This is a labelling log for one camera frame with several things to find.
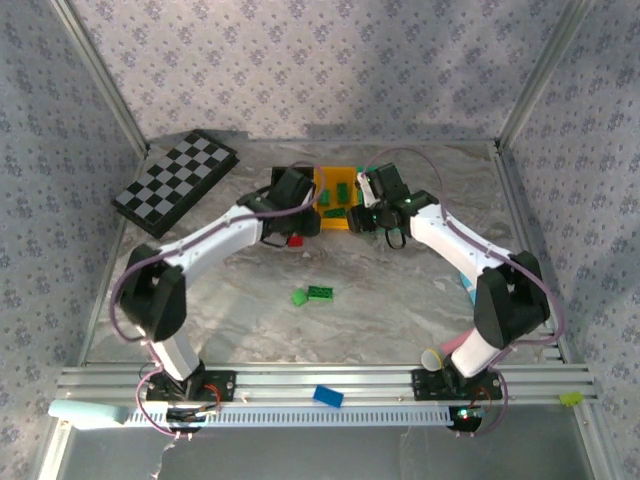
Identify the yellow plastic bin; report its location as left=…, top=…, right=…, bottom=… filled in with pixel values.
left=312, top=166, right=359, bottom=231

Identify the black and white chessboard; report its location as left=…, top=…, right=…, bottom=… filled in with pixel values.
left=110, top=129, right=240, bottom=240

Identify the cyan plastic object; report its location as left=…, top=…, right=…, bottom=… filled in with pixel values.
left=457, top=272, right=479, bottom=306

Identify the blue lego brick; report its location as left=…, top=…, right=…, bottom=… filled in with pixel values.
left=312, top=385, right=345, bottom=409

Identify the light blue foam block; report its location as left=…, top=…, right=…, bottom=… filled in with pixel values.
left=47, top=399, right=129, bottom=431

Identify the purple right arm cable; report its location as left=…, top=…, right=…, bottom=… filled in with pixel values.
left=367, top=147, right=566, bottom=346

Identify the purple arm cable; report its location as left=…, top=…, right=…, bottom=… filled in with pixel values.
left=110, top=160, right=321, bottom=346
left=367, top=147, right=566, bottom=346

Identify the aluminium side rail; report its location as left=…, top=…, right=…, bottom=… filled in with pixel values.
left=492, top=141, right=571, bottom=364
left=77, top=149, right=151, bottom=366

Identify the aluminium front rail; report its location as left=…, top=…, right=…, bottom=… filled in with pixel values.
left=55, top=363, right=601, bottom=407

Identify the aluminium frame post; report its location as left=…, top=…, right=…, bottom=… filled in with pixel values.
left=49, top=0, right=151, bottom=156
left=497, top=0, right=599, bottom=146

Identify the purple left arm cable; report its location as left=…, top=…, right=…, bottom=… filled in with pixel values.
left=110, top=160, right=321, bottom=346

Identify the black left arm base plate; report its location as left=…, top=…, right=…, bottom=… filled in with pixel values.
left=144, top=369, right=237, bottom=404

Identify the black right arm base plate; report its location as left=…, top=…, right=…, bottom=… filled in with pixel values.
left=410, top=368, right=504, bottom=402

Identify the white slotted cable duct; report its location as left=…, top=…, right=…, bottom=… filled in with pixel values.
left=122, top=404, right=459, bottom=429

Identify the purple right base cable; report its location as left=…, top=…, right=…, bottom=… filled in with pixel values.
left=457, top=372, right=510, bottom=440

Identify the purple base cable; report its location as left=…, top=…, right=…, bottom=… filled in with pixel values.
left=133, top=372, right=181, bottom=441
left=457, top=372, right=510, bottom=440

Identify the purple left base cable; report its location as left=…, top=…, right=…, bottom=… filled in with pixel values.
left=133, top=372, right=181, bottom=441

